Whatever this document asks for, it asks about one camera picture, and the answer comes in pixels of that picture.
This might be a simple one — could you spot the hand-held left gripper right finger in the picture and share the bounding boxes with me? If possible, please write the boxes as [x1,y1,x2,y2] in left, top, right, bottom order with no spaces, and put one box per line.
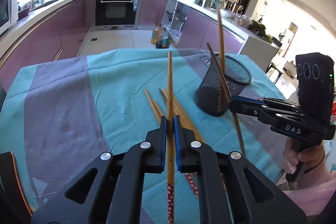
[173,115,308,224]

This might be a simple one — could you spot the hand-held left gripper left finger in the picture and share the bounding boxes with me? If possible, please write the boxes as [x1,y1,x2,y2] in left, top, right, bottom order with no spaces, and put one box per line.
[31,116,168,224]

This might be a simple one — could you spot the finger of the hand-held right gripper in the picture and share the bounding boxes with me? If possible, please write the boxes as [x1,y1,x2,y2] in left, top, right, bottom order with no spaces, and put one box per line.
[228,100,300,129]
[232,96,301,113]

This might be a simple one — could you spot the light wooden chopstick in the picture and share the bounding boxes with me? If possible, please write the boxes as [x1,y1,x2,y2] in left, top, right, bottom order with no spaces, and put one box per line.
[164,93,205,144]
[217,8,226,71]
[143,87,165,125]

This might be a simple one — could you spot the wooden chopstick red patterned end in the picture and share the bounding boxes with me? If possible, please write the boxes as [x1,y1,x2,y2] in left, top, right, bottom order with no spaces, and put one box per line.
[166,51,176,223]
[160,88,200,196]

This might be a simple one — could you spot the dark brown wooden chopstick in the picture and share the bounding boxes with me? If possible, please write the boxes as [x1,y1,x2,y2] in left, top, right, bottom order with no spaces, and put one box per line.
[206,42,246,157]

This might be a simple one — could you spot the black mesh utensil holder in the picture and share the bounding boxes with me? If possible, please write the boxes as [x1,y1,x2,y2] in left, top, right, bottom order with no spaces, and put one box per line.
[195,53,253,117]

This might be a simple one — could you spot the person's right forearm pink sleeve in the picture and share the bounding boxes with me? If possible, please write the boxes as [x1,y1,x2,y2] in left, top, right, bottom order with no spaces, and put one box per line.
[282,158,336,217]

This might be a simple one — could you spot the person's right hand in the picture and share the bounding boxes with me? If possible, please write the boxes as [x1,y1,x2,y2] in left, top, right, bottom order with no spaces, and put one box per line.
[283,139,326,176]

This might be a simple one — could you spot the dark dining stool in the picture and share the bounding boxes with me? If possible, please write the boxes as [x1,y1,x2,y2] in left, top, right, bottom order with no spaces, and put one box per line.
[266,61,284,83]

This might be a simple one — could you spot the leafy green vegetables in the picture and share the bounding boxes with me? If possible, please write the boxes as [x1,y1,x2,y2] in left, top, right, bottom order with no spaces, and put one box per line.
[248,20,282,46]

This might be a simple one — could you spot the teal grey striped tablecloth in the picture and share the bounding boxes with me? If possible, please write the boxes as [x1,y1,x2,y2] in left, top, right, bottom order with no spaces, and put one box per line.
[0,48,287,224]

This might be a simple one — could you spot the dark oil bottle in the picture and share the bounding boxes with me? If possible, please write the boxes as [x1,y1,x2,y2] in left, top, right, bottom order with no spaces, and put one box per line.
[156,30,171,49]

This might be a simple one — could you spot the clear plastic bag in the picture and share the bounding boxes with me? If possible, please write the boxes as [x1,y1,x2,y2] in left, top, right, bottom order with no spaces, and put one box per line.
[163,25,183,47]

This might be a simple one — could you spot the yellow oil bottle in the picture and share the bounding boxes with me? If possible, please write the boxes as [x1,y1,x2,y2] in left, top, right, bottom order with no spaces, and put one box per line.
[151,25,163,45]

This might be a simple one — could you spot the black built-in oven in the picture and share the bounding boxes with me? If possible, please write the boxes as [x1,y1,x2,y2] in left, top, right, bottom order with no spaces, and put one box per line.
[95,0,139,26]

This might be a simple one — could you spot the dark chair backrest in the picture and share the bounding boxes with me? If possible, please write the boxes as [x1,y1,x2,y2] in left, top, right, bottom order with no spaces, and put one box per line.
[0,152,33,224]

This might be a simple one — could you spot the brown container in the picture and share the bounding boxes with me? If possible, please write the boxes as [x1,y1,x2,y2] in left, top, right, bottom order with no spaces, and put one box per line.
[18,6,30,19]

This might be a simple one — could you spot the white microwave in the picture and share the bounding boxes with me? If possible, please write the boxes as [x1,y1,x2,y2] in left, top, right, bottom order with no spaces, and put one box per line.
[0,0,19,35]

